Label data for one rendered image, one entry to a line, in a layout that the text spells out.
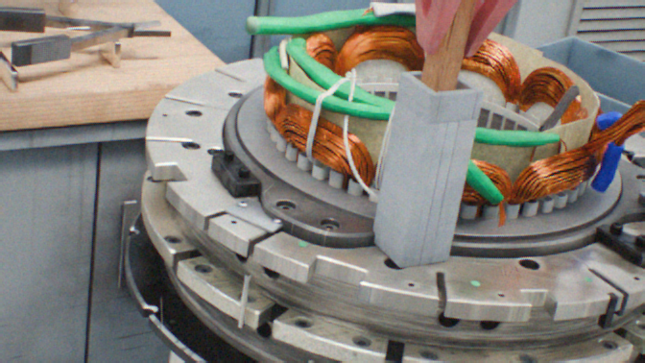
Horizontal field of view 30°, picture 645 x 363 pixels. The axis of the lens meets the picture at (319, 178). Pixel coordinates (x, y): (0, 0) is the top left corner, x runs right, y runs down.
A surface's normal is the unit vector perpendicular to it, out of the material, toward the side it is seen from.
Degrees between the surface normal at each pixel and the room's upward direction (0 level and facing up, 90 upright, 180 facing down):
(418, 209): 90
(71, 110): 90
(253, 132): 0
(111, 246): 90
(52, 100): 90
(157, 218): 0
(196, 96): 0
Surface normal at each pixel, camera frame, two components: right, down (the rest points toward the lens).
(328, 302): -0.37, 0.36
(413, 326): -0.10, 0.42
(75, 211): 0.48, 0.44
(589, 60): -0.67, 0.24
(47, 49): 0.69, 0.40
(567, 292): 0.14, -0.89
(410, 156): -0.87, 0.10
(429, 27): -0.96, 0.13
